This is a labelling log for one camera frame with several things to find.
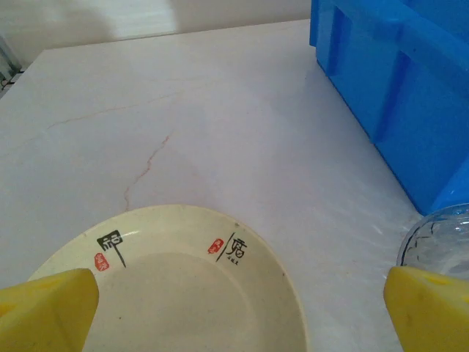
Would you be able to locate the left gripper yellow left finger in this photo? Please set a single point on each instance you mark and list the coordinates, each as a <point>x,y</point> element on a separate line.
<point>44,315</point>

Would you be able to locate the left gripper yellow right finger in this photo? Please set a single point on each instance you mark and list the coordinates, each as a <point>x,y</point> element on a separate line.
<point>432,315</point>

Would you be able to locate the cream plate with black characters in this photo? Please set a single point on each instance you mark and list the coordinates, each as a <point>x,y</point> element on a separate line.
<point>183,293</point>

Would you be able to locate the blue plastic bin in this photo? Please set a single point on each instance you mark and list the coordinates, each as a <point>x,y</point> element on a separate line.
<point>421,110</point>

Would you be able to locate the small round clear glass plate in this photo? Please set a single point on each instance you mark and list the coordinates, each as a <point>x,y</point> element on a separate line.
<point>439,249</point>

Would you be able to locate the aluminium frame post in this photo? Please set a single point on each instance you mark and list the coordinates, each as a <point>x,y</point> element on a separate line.
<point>5,66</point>

